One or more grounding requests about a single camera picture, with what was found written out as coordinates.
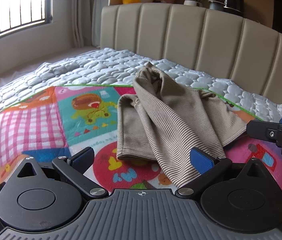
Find beige padded headboard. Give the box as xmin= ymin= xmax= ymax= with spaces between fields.
xmin=100 ymin=2 xmax=282 ymax=105

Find beige curtain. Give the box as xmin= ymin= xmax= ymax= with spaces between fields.
xmin=69 ymin=0 xmax=96 ymax=48

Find white draped cloth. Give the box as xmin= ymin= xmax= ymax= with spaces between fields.
xmin=92 ymin=0 xmax=110 ymax=48

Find brown striped garment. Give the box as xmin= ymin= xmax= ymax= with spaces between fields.
xmin=117 ymin=61 xmax=247 ymax=189

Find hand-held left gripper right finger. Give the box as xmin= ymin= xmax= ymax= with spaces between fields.
xmin=175 ymin=148 xmax=274 ymax=199

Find barred window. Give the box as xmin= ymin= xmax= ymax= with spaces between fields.
xmin=0 ymin=0 xmax=52 ymax=46

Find colourful printed play mat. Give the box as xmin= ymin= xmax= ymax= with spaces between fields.
xmin=0 ymin=84 xmax=282 ymax=230

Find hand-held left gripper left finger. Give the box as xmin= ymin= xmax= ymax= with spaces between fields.
xmin=17 ymin=147 xmax=108 ymax=200

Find grey quilted mattress pad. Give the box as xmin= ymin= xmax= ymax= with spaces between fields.
xmin=0 ymin=47 xmax=282 ymax=130

